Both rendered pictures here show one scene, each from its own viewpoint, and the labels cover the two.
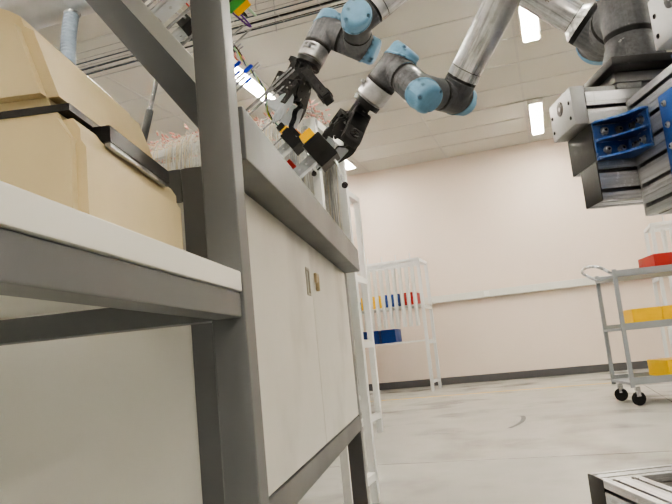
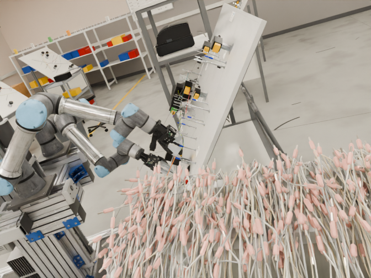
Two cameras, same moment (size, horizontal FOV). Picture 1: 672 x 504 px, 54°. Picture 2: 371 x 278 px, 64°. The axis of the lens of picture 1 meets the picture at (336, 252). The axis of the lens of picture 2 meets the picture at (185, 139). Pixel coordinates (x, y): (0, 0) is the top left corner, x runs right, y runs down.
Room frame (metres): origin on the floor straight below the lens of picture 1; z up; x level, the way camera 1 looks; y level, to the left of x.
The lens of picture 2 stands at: (3.00, 0.20, 1.87)
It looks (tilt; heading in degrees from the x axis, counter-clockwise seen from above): 26 degrees down; 182
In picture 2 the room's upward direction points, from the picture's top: 20 degrees counter-clockwise
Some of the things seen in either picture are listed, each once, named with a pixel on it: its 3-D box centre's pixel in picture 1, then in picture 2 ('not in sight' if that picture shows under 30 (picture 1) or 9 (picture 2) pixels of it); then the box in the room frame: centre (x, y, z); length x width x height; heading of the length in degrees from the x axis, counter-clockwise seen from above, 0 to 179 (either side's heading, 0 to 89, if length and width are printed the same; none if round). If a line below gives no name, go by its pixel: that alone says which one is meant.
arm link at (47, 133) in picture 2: not in sight; (42, 130); (1.01, -0.77, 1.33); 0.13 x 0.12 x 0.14; 131
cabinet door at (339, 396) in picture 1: (335, 342); not in sight; (1.59, 0.02, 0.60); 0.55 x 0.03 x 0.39; 172
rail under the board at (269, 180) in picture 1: (313, 225); not in sight; (1.32, 0.04, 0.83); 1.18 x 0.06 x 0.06; 172
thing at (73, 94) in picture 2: not in sight; (74, 96); (-3.80, -2.07, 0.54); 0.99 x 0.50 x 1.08; 165
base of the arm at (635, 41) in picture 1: (632, 53); (27, 182); (1.51, -0.76, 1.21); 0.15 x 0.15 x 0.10
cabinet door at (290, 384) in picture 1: (282, 340); not in sight; (1.05, 0.10, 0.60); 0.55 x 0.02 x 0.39; 172
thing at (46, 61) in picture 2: not in sight; (61, 79); (-4.92, -2.56, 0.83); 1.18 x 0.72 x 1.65; 164
